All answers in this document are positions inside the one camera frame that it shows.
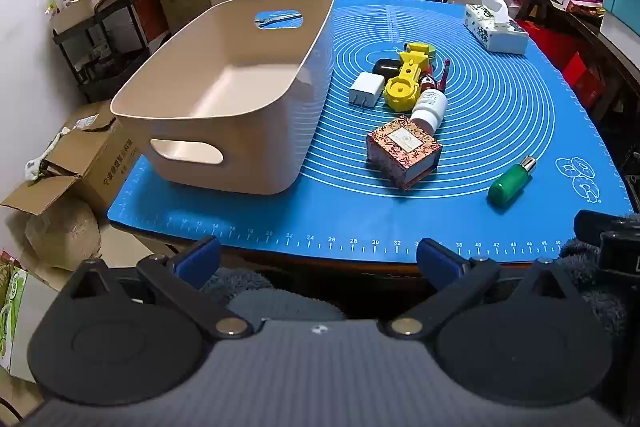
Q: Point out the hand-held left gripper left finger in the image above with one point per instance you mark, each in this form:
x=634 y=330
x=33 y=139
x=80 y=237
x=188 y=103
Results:
x=200 y=257

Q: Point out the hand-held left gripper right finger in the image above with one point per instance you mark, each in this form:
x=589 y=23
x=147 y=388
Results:
x=437 y=263

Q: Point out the green dropper bottle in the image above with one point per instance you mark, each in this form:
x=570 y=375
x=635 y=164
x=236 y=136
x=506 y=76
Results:
x=507 y=187

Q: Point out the patterned gift box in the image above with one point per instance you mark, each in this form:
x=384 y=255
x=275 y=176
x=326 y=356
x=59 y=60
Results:
x=402 y=152

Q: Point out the beige plastic basket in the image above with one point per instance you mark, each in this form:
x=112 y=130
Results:
x=225 y=107

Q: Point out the white pill bottle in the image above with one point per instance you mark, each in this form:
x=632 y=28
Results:
x=429 y=109

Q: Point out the yellow plastic toy tool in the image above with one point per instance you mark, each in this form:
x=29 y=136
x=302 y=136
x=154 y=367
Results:
x=402 y=87

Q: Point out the person's fleece pants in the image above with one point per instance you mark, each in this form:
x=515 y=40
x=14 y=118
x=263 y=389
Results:
x=280 y=304

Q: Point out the burlap sack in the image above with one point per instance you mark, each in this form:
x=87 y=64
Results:
x=62 y=234

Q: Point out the open cardboard box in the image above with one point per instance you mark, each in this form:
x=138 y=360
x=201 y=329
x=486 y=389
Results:
x=95 y=157

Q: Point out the blue silicone mat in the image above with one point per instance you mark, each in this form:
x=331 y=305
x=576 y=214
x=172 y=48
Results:
x=500 y=107

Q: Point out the dark wooden side table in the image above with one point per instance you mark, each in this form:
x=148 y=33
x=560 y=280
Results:
x=615 y=57

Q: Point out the dark red small bottle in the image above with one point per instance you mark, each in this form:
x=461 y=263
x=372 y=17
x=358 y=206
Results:
x=426 y=83

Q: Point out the white foam strip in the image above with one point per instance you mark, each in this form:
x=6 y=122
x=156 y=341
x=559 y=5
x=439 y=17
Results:
x=42 y=159

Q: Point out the white charger plug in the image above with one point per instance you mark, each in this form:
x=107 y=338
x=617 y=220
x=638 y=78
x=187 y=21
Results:
x=366 y=89

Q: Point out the green and white carton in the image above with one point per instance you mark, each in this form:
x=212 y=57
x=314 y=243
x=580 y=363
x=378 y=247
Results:
x=20 y=322

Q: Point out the red patterned gift bag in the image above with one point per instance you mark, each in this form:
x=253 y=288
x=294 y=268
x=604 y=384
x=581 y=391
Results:
x=7 y=262

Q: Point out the small black case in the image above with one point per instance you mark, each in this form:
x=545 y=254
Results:
x=385 y=68

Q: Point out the black utility cart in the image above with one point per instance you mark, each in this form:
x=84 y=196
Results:
x=100 y=57

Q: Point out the white tissue pack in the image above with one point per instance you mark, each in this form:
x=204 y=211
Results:
x=495 y=29

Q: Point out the red and white box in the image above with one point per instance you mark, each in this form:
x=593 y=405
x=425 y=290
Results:
x=150 y=17

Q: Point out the cardboard box on cart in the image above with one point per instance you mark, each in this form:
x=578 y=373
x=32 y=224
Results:
x=75 y=9

